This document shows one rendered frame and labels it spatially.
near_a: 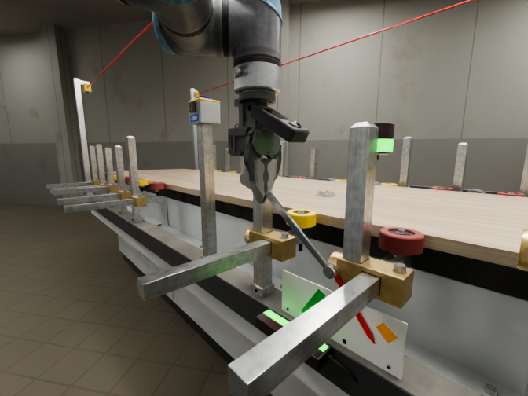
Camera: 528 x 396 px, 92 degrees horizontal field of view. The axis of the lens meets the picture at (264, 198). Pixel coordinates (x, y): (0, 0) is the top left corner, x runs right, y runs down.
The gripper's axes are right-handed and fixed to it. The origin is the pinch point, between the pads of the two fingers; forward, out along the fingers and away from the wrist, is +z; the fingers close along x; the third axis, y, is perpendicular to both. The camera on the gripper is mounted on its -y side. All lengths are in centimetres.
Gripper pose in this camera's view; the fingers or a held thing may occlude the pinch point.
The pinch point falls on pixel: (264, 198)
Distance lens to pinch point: 51.1
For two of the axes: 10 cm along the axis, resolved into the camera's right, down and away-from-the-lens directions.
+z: -0.1, 9.9, 1.7
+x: -7.2, 1.1, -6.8
